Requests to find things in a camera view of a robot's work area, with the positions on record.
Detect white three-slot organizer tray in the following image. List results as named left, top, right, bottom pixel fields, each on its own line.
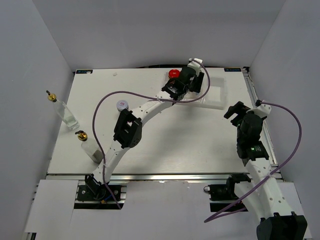
left=159, top=72, right=229, bottom=110

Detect red lid sauce jar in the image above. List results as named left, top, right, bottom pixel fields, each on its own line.
left=167, top=69, right=180, bottom=87

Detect purple lid spice jar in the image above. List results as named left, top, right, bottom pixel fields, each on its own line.
left=116, top=100, right=129, bottom=112

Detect clear bottle dark contents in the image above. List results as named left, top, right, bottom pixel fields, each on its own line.
left=75, top=130, right=103, bottom=164

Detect glass bottle gold spout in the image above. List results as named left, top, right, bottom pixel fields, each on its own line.
left=46, top=90, right=80, bottom=131

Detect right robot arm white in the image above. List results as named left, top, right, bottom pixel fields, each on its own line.
left=224, top=101, right=308, bottom=240

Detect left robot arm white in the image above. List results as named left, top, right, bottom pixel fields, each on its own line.
left=85, top=58, right=208, bottom=200

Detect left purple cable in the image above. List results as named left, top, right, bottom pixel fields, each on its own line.
left=91, top=57, right=211, bottom=210

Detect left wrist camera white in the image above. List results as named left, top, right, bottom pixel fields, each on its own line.
left=187, top=58, right=203, bottom=75

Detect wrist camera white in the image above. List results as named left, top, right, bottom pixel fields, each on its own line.
left=253, top=99, right=272, bottom=120
left=187, top=58, right=203, bottom=75

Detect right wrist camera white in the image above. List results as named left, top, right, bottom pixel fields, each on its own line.
left=253, top=99, right=272, bottom=120

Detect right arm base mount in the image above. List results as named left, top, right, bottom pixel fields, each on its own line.
left=203, top=173, right=252, bottom=213

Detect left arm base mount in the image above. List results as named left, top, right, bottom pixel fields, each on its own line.
left=74, top=175, right=127, bottom=210

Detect aluminium rail front edge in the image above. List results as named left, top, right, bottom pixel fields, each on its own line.
left=45, top=173, right=232, bottom=182

